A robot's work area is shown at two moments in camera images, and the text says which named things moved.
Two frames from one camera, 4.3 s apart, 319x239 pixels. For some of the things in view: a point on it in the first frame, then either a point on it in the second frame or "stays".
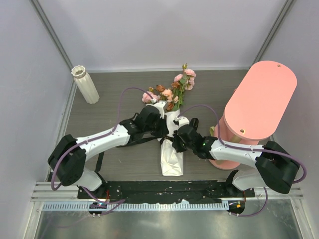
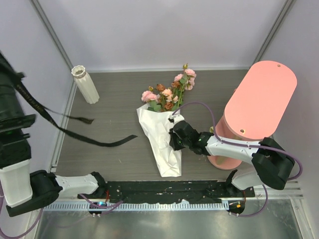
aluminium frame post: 46,24 stays
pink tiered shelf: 264,88 stays
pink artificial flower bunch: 173,97 stays
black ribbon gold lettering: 160,138 to 49,114
